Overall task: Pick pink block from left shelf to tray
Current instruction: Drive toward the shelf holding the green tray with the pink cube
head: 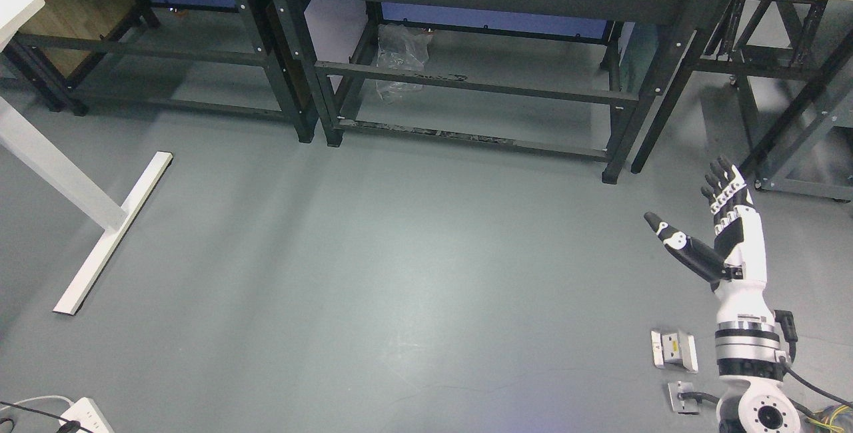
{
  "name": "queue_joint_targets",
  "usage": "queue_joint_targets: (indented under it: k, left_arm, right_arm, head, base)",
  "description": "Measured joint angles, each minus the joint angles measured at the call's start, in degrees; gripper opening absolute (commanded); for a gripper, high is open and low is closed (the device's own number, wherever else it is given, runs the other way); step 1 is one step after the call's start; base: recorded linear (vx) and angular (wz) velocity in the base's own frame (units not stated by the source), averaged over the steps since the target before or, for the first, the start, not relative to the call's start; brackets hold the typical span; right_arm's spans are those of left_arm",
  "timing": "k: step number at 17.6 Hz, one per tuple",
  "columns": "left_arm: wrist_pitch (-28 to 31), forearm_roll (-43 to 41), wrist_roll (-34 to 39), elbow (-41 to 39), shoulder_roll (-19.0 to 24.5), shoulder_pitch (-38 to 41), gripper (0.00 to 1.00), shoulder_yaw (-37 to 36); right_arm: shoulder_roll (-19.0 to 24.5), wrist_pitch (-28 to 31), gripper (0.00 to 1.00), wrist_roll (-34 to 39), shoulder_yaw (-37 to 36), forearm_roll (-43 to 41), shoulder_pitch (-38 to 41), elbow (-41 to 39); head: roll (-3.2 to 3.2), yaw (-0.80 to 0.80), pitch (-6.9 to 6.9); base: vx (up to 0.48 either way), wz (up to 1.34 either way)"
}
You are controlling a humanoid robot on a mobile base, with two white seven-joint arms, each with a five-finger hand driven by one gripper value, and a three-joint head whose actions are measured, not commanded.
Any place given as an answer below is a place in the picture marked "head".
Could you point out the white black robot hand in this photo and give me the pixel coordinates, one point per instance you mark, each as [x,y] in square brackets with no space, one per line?
[735,264]

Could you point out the black shelf right side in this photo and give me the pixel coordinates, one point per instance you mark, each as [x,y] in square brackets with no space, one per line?
[770,39]

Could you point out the black metal left shelf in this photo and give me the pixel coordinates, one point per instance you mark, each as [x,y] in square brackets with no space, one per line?
[228,57]

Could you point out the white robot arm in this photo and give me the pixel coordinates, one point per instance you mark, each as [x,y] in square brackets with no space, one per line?
[751,363]

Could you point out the small silver floor plate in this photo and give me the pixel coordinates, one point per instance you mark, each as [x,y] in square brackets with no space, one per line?
[681,401]

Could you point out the silver floor socket box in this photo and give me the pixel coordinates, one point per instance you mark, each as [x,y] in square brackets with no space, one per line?
[675,349]

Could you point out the white power strip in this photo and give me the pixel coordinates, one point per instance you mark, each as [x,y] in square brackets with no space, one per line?
[88,414]

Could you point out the black metal center shelf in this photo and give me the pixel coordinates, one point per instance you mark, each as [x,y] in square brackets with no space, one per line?
[615,56]

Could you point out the white table leg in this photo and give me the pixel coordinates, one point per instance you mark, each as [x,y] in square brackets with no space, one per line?
[29,145]

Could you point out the clear plastic bag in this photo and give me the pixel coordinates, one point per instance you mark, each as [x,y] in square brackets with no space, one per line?
[403,48]

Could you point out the black metal shelf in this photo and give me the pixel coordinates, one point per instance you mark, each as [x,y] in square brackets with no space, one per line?
[615,56]
[228,57]

